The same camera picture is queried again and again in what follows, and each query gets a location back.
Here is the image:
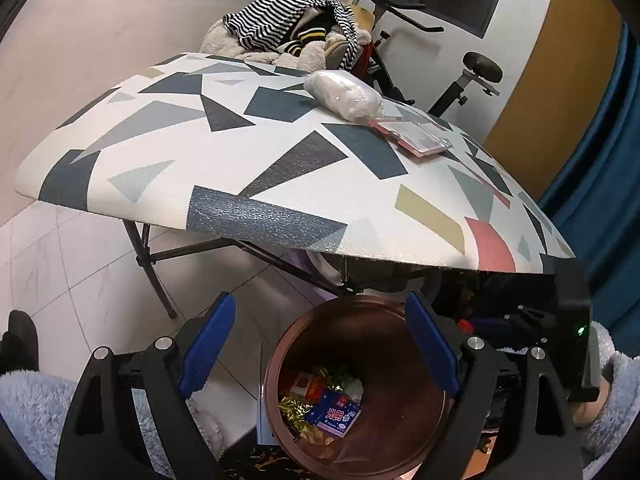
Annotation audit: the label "white tissue wad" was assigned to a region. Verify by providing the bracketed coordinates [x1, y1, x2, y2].
[341, 378, 363, 404]

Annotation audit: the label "gold foil wrapper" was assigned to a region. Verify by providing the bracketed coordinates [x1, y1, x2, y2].
[278, 372, 343, 446]

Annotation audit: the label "red small box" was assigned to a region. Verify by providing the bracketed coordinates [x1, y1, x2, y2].
[288, 373, 328, 405]

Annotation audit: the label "blue cardboard box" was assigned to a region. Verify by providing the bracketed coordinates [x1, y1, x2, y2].
[305, 389, 361, 438]

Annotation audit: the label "clear blister pack red card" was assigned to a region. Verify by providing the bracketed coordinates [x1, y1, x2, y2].
[369, 118, 452, 158]

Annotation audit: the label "clear bag white cotton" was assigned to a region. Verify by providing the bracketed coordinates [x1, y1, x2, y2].
[304, 70, 383, 122]

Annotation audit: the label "brown round trash bin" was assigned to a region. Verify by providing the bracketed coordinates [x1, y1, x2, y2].
[264, 295, 449, 479]

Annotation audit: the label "person's right hand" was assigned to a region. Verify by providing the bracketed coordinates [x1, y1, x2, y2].
[568, 376, 611, 428]

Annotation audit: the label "black folding table legs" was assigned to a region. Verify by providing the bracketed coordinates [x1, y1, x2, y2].
[120, 218, 436, 321]

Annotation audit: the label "blue curtain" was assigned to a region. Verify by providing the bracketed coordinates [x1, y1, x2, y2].
[539, 25, 640, 356]

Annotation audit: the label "geometric patterned tablecloth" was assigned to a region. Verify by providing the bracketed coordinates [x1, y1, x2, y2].
[15, 53, 572, 273]

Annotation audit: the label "black exercise bike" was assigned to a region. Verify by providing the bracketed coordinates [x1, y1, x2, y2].
[344, 0, 505, 118]

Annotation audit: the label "striped black white shirt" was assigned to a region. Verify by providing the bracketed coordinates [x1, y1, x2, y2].
[222, 0, 360, 70]

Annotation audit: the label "wooden chair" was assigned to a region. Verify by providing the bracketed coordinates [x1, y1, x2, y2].
[348, 4, 375, 34]

